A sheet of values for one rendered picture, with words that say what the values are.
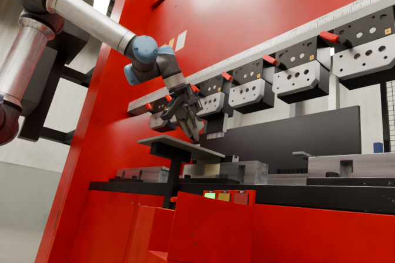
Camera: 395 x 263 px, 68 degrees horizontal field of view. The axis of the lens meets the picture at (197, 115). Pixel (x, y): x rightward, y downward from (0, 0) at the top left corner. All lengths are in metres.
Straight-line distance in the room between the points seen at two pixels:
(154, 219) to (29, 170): 7.48
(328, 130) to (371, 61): 0.68
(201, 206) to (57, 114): 7.76
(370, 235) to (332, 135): 0.87
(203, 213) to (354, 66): 0.54
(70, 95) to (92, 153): 6.60
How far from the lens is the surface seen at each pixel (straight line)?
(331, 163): 0.80
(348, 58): 0.87
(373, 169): 0.76
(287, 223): 0.70
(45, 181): 7.98
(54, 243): 1.78
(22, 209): 8.00
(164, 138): 0.92
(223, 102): 1.16
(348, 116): 1.44
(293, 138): 1.55
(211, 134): 1.18
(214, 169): 1.07
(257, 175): 0.94
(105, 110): 1.86
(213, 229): 0.54
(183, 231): 0.51
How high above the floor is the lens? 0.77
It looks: 19 degrees up
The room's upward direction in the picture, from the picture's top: 9 degrees clockwise
